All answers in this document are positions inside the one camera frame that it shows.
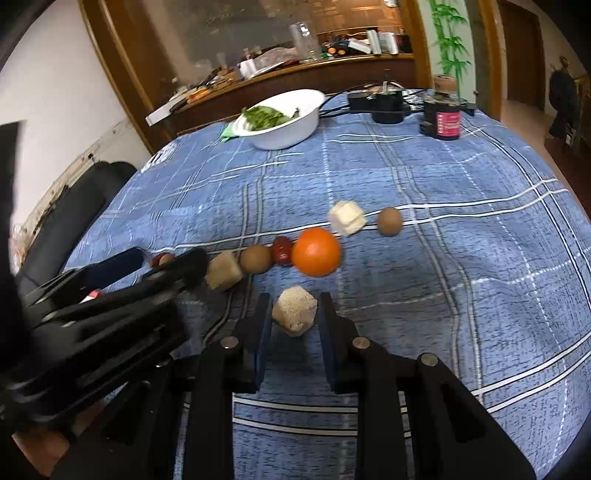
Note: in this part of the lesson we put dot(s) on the dark hanging coat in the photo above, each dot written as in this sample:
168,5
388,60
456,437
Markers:
563,97

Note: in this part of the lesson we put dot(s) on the green leafy vegetable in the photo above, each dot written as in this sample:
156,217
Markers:
265,117

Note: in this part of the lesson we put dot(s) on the wooden door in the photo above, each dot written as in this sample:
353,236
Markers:
524,50

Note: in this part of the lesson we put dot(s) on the black round device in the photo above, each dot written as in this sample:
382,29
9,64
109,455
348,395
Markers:
388,108

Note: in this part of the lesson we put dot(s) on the smooth tan cube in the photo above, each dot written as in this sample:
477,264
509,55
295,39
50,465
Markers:
224,274

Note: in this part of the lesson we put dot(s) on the wooden counter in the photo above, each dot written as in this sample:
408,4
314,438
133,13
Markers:
323,74

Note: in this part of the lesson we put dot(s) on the blue plaid tablecloth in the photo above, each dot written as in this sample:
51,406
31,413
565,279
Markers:
415,277

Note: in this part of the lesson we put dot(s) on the black leather sofa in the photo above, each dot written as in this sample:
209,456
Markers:
74,217

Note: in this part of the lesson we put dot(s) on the green cloth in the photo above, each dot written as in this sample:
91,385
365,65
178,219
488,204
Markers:
228,134

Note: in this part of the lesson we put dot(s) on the white flat box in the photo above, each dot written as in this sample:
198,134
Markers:
164,113

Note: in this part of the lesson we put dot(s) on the green bamboo wall decal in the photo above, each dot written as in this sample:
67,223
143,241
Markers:
450,41

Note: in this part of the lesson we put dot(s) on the white bowl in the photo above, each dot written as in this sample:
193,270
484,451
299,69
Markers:
286,136

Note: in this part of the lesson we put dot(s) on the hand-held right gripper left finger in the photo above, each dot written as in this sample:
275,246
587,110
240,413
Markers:
263,332

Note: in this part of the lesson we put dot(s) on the brown kiwi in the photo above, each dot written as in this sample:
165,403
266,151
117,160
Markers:
255,259
390,222

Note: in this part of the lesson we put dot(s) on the pink plastic bag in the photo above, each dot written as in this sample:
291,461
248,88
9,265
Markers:
277,57

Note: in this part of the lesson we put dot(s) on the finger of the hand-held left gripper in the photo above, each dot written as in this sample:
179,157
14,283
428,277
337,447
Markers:
184,270
111,270

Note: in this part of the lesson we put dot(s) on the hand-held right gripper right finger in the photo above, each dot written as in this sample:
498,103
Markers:
328,344

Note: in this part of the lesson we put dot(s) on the rough beige cube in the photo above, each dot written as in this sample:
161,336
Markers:
294,309

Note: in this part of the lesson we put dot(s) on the black power brick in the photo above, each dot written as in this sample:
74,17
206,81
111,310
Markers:
360,100

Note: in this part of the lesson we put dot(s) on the dark jar with red label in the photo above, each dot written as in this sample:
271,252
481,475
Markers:
442,122

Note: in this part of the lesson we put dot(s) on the cream white cube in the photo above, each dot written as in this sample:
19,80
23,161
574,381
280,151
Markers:
346,219

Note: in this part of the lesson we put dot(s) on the orange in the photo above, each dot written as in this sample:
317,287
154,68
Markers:
316,251

